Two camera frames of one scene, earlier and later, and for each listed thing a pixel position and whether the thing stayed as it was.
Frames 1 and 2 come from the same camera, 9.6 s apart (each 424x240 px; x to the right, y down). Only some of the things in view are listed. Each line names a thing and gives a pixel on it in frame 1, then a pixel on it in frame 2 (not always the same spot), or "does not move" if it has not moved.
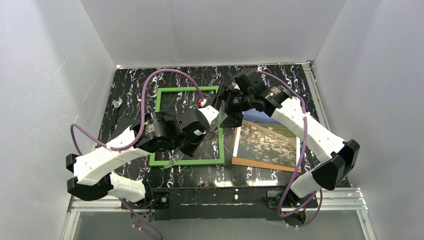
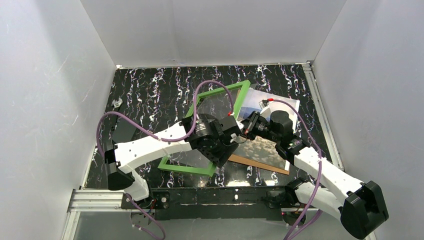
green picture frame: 154,162 to 244,86
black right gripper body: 227,100 to 250,122
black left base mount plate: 153,200 does not move
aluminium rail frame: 343,200 does not move
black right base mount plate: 274,198 does not move
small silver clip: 116,104 does not move
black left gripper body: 191,142 to 228,131
